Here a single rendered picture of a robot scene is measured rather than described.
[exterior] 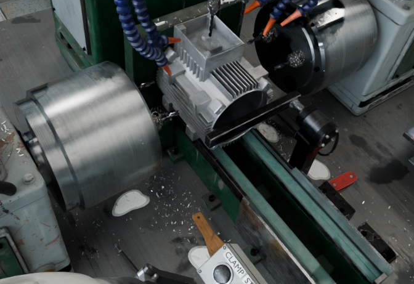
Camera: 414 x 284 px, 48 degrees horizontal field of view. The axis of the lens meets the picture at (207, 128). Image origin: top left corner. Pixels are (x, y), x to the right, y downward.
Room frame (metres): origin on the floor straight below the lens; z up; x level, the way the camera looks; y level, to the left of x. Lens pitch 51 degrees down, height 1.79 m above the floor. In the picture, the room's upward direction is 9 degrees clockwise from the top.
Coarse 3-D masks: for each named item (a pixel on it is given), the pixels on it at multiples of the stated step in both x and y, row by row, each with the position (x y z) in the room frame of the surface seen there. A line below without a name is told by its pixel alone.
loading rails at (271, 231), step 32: (256, 128) 0.72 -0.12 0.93; (192, 160) 0.67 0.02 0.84; (224, 160) 0.62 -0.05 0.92; (256, 160) 0.65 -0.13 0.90; (224, 192) 0.57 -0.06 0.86; (256, 192) 0.55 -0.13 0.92; (288, 192) 0.57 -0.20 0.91; (320, 192) 0.57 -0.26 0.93; (256, 224) 0.48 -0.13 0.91; (288, 224) 0.54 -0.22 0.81; (320, 224) 0.50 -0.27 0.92; (256, 256) 0.45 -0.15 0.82; (288, 256) 0.41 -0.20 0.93; (320, 256) 0.46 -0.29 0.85; (352, 256) 0.44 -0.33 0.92
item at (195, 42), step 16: (208, 16) 0.84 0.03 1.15; (176, 32) 0.78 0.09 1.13; (192, 32) 0.81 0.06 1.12; (208, 32) 0.82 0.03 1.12; (224, 32) 0.81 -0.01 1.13; (176, 48) 0.78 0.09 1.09; (192, 48) 0.73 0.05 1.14; (208, 48) 0.75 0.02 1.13; (224, 48) 0.78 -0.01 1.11; (240, 48) 0.76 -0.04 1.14; (192, 64) 0.73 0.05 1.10; (208, 64) 0.70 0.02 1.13
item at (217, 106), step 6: (168, 48) 0.78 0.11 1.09; (168, 54) 0.76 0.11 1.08; (174, 54) 0.77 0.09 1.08; (168, 60) 0.76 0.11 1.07; (264, 84) 0.71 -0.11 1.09; (270, 84) 0.72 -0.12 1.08; (264, 90) 0.71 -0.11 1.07; (216, 102) 0.64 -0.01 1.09; (222, 102) 0.65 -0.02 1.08; (210, 108) 0.63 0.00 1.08; (216, 108) 0.63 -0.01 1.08; (222, 108) 0.63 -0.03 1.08; (216, 114) 0.63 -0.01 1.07
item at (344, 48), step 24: (336, 0) 0.94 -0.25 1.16; (360, 0) 0.97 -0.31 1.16; (264, 24) 0.95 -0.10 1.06; (288, 24) 0.89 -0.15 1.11; (312, 24) 0.85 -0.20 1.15; (336, 24) 0.88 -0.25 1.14; (360, 24) 0.91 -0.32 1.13; (264, 48) 0.93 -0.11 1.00; (288, 48) 0.88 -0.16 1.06; (312, 48) 0.83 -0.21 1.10; (336, 48) 0.84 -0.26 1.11; (360, 48) 0.88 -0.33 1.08; (288, 72) 0.86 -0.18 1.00; (312, 72) 0.81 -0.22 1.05; (336, 72) 0.83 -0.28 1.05
